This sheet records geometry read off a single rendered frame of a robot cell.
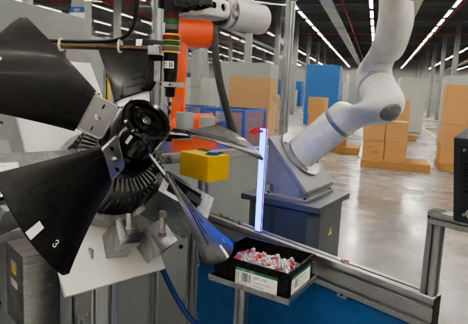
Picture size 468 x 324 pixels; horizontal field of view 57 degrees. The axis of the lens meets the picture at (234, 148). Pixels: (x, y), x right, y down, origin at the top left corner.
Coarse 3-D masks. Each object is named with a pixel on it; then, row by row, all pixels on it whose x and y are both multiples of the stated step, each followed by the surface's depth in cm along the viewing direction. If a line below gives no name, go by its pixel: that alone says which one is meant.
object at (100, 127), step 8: (96, 96) 98; (96, 104) 99; (104, 104) 99; (112, 104) 99; (88, 112) 98; (96, 112) 99; (104, 112) 99; (112, 112) 100; (80, 120) 98; (88, 120) 99; (104, 120) 100; (112, 120) 100; (80, 128) 99; (88, 128) 99; (96, 128) 100; (104, 128) 100; (96, 136) 100
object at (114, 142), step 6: (114, 138) 94; (108, 144) 92; (114, 144) 95; (102, 150) 91; (108, 150) 93; (114, 150) 95; (120, 150) 97; (108, 156) 93; (120, 156) 98; (108, 162) 94; (114, 162) 96; (120, 162) 98; (108, 168) 94; (114, 168) 96; (120, 168) 98; (114, 174) 97
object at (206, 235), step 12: (168, 180) 95; (180, 192) 97; (180, 204) 92; (192, 204) 99; (192, 216) 93; (192, 228) 90; (204, 228) 95; (216, 228) 107; (204, 240) 91; (216, 240) 97; (228, 240) 106; (204, 252) 88; (216, 252) 92; (228, 252) 99
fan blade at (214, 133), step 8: (200, 128) 125; (208, 128) 126; (216, 128) 128; (224, 128) 130; (192, 136) 108; (200, 136) 109; (208, 136) 113; (216, 136) 116; (224, 136) 120; (232, 136) 123; (224, 144) 111; (232, 144) 114; (240, 144) 118; (248, 144) 122; (248, 152) 115; (256, 152) 119
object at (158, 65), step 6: (150, 48) 106; (156, 48) 106; (150, 54) 106; (156, 54) 105; (162, 54) 108; (150, 60) 106; (156, 60) 105; (162, 60) 107; (156, 66) 106; (162, 66) 107; (156, 72) 106; (162, 72) 107; (156, 78) 106; (162, 78) 108; (156, 84) 106; (162, 84) 104; (168, 84) 104; (174, 84) 104; (180, 84) 105
